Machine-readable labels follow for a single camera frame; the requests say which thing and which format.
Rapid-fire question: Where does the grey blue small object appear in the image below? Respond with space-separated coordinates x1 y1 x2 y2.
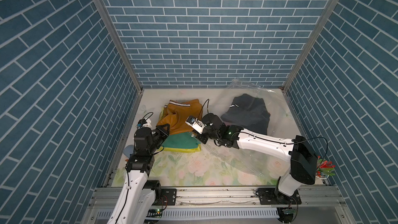
123 145 134 159

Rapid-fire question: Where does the neon yellow garment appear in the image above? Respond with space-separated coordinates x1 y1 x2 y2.
157 101 202 152

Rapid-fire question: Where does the dark green garment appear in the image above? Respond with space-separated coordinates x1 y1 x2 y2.
160 108 201 150

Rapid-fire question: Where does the cup of coloured clips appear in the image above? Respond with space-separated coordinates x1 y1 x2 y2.
316 156 335 180

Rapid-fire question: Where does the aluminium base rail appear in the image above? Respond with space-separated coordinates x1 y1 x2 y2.
80 185 355 224

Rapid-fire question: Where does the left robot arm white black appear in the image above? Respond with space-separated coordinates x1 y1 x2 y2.
108 124 170 224

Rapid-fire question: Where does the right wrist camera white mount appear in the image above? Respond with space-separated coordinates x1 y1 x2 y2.
186 99 209 134

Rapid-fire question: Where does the black garment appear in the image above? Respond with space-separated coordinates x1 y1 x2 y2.
221 94 271 135

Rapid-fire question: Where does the brown garment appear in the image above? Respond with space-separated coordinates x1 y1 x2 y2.
157 99 203 135

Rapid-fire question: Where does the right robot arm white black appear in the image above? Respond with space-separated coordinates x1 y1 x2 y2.
186 113 318 197

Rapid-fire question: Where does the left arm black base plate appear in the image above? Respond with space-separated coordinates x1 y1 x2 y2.
153 188 177 206

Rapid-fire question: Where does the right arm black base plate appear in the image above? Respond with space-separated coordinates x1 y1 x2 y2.
255 187 302 205

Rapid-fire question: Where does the clear plastic vacuum bag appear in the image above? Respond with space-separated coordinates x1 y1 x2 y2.
203 79 300 179

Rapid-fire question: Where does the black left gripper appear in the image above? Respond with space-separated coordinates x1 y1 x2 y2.
146 122 169 155

